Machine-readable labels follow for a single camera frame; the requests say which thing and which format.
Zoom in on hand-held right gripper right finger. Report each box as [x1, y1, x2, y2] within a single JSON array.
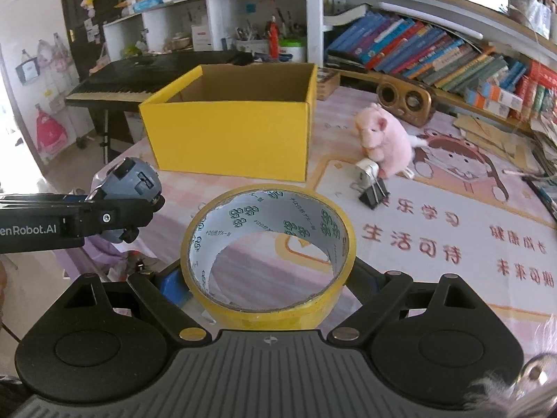
[[326, 258, 501, 345]]

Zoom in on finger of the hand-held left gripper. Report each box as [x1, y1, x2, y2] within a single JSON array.
[[0, 192, 103, 203], [0, 198, 156, 238]]

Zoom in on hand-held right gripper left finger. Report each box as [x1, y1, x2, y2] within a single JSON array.
[[48, 265, 214, 345]]

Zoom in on small blue toy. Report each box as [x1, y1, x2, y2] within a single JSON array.
[[85, 158, 166, 245]]

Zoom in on black binder clip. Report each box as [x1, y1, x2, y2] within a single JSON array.
[[358, 178, 390, 210]]

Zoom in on yellow tape roll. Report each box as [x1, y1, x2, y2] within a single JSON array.
[[180, 184, 358, 331]]

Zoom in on white charger plug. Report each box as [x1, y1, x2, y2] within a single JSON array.
[[354, 160, 379, 188]]

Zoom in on yellow cardboard box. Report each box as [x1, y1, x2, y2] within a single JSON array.
[[138, 63, 318, 182]]

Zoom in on pink plush pig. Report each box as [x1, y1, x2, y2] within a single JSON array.
[[353, 103, 429, 179]]

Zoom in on black piano keyboard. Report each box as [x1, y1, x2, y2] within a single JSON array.
[[65, 51, 253, 107]]

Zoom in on grey fluffy fur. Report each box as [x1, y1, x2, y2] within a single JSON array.
[[461, 313, 557, 418]]

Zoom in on brown retro radio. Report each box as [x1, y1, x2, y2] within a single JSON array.
[[376, 79, 436, 128]]

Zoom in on flat cardboard pieces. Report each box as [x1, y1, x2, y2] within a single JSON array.
[[453, 113, 536, 162]]

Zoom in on bunch of dark pens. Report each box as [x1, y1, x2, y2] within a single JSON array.
[[522, 174, 557, 223]]

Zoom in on white box red label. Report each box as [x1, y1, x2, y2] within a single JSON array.
[[191, 24, 214, 52]]

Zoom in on wooden chess box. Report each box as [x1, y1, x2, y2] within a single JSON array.
[[315, 69, 341, 101]]

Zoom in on orange blue white carton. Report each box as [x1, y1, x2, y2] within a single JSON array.
[[481, 83, 523, 109], [463, 87, 510, 118]]

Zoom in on stack of papers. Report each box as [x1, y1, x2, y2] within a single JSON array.
[[528, 113, 557, 175]]

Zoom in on white cubby shelf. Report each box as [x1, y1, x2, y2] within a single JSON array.
[[102, 0, 309, 64]]

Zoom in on row of leaning books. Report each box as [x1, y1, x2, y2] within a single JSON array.
[[326, 11, 527, 96]]

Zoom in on green lid tub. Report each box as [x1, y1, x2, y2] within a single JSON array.
[[278, 38, 307, 64]]

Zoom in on red book box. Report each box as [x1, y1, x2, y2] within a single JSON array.
[[522, 61, 557, 118]]

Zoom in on white bookshelf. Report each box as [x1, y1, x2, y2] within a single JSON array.
[[305, 0, 557, 109]]

